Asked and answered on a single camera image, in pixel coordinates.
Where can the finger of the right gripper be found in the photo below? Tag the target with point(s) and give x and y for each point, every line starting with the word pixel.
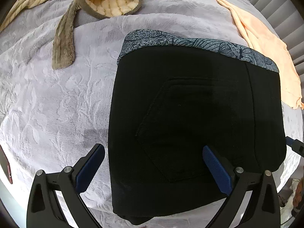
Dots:
pixel 296 145

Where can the smartphone with red case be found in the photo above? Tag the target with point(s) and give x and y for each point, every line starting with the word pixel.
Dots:
pixel 5 165

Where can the lavender embossed plush blanket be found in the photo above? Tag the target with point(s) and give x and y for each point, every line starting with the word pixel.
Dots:
pixel 51 118

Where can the beige striped fleece robe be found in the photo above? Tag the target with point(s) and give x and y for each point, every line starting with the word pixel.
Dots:
pixel 63 44

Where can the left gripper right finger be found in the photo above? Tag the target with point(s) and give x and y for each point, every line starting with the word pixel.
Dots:
pixel 262 209

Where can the black pants with patterned waistband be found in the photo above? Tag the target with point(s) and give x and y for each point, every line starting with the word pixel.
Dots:
pixel 172 97

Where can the peach orange cloth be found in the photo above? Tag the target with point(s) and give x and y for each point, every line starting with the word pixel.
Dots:
pixel 261 39

